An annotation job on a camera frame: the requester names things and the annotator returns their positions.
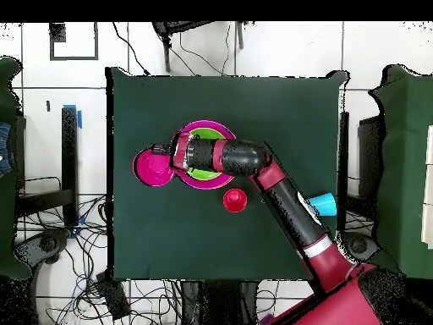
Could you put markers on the small pink-red bowl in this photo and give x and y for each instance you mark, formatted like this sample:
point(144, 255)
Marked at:
point(152, 169)

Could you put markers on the green bowl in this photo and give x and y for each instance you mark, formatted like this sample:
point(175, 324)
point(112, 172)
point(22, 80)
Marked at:
point(206, 133)

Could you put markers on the large pink bowl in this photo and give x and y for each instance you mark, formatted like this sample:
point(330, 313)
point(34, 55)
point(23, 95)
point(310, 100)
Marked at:
point(203, 124)

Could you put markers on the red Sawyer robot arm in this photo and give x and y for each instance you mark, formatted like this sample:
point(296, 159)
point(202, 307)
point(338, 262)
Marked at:
point(291, 206)

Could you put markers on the red cup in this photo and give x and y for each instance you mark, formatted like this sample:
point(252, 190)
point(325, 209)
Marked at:
point(235, 200)

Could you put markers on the blue tape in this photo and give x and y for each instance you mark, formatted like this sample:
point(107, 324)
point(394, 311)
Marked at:
point(80, 119)

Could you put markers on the dark green tablecloth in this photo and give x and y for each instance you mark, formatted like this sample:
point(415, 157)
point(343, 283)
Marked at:
point(287, 101)

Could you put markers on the black swivel chair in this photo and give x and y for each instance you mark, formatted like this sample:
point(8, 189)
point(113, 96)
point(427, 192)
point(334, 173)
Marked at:
point(47, 243)
point(360, 243)

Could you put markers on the blue cup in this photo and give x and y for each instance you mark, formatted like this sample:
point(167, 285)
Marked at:
point(326, 203)

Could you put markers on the black power strip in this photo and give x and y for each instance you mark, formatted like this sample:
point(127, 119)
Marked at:
point(113, 298)

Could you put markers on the blue denim fabric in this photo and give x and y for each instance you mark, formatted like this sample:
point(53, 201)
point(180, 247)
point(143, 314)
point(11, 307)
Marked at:
point(5, 149)

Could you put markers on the green side table cloth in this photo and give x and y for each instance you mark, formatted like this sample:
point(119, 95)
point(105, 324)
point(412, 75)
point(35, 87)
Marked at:
point(402, 169)
point(6, 220)

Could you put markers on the small purple object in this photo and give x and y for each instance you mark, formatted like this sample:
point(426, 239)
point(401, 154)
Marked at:
point(266, 320)

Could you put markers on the white box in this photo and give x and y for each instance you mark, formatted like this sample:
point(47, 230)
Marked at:
point(429, 189)

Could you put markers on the black table frame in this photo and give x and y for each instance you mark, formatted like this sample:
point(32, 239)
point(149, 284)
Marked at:
point(69, 152)

